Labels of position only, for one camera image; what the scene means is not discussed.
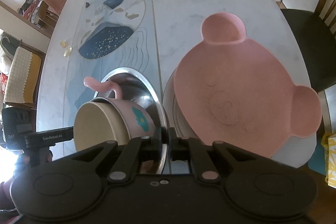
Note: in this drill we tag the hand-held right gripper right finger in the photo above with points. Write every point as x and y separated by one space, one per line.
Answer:
174 145

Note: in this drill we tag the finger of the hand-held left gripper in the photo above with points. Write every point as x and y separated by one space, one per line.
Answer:
48 137

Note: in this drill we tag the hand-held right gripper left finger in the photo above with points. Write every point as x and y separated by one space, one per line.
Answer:
157 145

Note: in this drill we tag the pink steel-lined pot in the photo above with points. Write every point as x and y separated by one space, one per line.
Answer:
131 113

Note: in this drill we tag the cream bowl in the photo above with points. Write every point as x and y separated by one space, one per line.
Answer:
97 124

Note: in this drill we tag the large steel bowl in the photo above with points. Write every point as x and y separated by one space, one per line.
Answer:
141 92

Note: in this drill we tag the pink bear-shaped plate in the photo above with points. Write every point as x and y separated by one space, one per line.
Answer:
236 69

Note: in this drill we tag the person's left hand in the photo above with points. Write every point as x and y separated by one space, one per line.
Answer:
25 159

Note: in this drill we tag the yellow covered bench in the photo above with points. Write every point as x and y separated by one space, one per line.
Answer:
23 74

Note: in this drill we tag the small yellow item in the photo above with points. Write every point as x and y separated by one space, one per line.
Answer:
67 52
63 44

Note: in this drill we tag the wooden chair with cushion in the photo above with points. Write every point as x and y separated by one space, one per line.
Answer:
43 12

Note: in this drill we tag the yellow patterned bag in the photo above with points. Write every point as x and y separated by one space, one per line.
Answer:
331 155

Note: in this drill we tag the wooden slatted chair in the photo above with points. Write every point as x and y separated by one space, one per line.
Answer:
307 37

